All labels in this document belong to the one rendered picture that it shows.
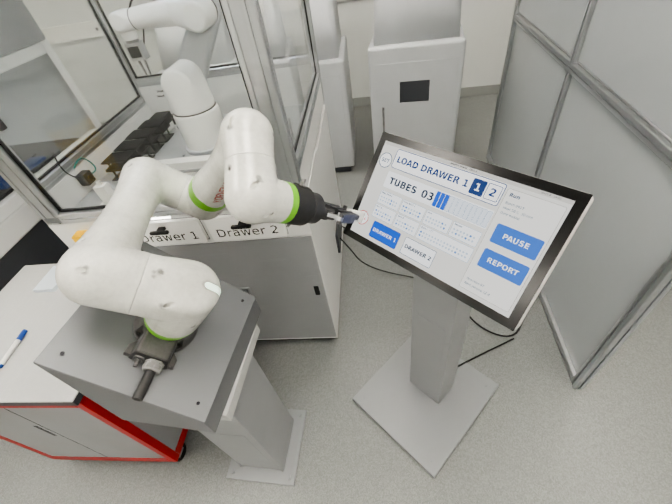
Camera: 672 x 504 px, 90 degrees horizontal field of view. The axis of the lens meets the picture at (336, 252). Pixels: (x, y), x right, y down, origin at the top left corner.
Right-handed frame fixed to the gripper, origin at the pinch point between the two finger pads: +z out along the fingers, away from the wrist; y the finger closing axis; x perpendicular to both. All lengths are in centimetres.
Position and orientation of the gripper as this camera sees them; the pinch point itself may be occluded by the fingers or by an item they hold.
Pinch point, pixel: (354, 215)
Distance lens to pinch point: 95.4
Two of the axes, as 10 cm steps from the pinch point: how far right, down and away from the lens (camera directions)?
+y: -6.9, -4.4, 5.8
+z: 6.3, 0.3, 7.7
